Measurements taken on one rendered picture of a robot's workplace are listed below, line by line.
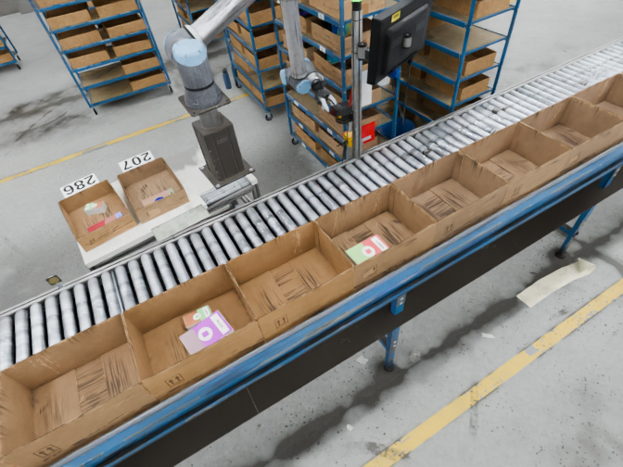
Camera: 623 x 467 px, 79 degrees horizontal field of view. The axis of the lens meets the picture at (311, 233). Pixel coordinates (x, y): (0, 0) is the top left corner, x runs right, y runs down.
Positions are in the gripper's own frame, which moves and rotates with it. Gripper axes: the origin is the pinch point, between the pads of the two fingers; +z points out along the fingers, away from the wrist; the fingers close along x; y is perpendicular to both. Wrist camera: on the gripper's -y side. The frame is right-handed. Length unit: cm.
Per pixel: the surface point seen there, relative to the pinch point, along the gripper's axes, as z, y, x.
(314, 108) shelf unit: -40, 71, -25
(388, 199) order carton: 73, -43, 24
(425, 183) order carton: 73, -41, 2
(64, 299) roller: 40, 0, 171
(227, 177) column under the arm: 8, 17, 74
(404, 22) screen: 6, -64, -18
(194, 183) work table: 2, 23, 92
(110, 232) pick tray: 14, 10, 142
